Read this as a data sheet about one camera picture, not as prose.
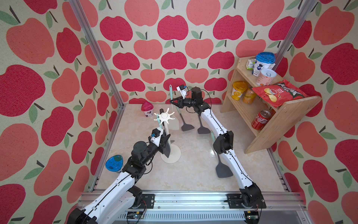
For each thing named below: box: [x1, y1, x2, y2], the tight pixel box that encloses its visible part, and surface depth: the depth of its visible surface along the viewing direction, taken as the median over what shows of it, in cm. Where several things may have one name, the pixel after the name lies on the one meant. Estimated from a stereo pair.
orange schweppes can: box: [242, 87, 257, 105], surface depth 91 cm
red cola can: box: [251, 110, 272, 131], surface depth 74 cm
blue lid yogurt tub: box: [251, 51, 276, 77], surface depth 72 cm
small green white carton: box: [246, 58, 256, 70], surface depth 81 cm
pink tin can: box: [255, 68, 278, 87], surface depth 70 cm
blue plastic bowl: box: [105, 154, 124, 172], surface depth 80 cm
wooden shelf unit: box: [220, 56, 323, 154], surface depth 79 cm
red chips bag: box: [251, 79, 310, 109], surface depth 64 cm
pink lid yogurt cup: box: [140, 101, 155, 118], surface depth 109 cm
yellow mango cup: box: [231, 80, 248, 101], surface depth 92 cm
